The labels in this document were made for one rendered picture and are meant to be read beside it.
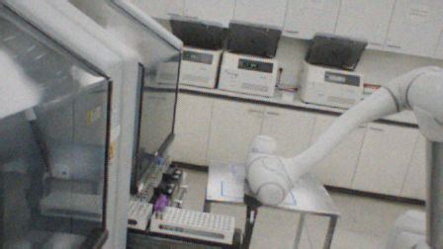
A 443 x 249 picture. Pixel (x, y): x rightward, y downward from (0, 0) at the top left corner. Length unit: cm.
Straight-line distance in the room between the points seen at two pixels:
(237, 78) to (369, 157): 155
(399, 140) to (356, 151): 43
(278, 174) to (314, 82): 256
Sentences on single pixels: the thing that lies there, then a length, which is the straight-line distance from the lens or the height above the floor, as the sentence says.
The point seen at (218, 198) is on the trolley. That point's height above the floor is 82.
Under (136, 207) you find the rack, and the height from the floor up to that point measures 86.
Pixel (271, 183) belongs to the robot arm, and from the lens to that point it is 100.
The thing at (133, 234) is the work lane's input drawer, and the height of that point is 80.
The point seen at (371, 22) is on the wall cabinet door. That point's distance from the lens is 390.
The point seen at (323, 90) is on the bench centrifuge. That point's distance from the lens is 356.
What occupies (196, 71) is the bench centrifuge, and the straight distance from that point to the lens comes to 349.
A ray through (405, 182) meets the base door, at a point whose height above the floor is 25.
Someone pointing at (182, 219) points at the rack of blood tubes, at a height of 86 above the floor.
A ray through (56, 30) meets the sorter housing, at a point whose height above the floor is 149.
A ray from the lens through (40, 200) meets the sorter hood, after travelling 68.
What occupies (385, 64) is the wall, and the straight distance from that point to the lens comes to 434.
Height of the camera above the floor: 157
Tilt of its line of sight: 16 degrees down
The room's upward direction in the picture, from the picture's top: 8 degrees clockwise
